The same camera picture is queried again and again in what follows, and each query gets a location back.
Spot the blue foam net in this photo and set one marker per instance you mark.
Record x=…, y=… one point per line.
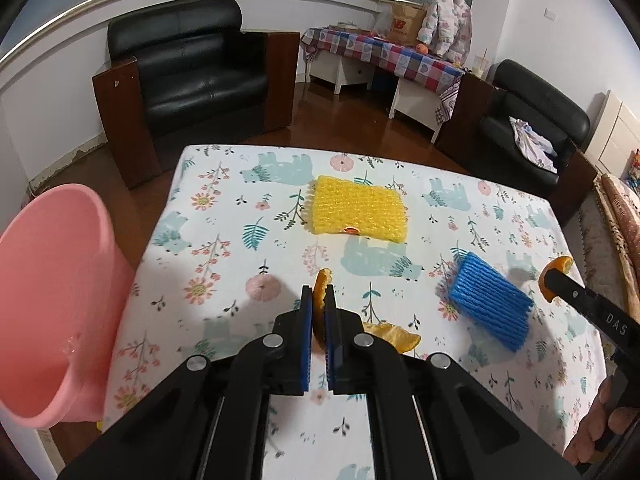
x=492, y=300

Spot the person's right hand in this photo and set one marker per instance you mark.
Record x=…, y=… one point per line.
x=592, y=425

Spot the black leather armchair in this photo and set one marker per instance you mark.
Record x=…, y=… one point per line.
x=540, y=105
x=195, y=75

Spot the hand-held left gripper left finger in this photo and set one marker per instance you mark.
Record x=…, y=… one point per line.
x=305, y=350

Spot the white wall switch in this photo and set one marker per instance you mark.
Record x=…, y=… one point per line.
x=551, y=14

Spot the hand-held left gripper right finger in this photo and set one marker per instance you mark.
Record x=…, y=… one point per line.
x=329, y=355

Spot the patterned puffer jacket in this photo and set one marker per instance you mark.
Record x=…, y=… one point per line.
x=447, y=20

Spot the checked tablecloth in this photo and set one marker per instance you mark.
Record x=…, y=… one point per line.
x=390, y=55

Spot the pink plastic bucket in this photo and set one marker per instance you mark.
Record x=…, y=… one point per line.
x=55, y=280

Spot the cup with straw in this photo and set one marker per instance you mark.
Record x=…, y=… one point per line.
x=480, y=65

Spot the orange fruit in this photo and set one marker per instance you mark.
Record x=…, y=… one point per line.
x=420, y=48

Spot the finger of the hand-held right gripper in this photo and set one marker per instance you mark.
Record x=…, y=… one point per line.
x=567, y=287

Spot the brown paper bag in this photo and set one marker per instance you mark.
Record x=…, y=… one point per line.
x=405, y=22

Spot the bed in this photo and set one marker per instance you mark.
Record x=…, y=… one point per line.
x=600, y=230

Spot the floral tablecloth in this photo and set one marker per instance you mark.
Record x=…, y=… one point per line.
x=225, y=270

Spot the white desk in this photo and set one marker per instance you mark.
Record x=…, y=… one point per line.
x=350, y=72

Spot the yellow foam net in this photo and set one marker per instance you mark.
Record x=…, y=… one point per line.
x=357, y=205

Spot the patterned cloth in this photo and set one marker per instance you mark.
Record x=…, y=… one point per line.
x=532, y=145

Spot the brown patterned blanket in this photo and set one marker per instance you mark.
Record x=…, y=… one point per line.
x=622, y=225

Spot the striped colourful pillow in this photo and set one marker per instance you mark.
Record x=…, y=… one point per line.
x=636, y=165

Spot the cream headboard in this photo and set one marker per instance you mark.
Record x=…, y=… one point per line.
x=612, y=130

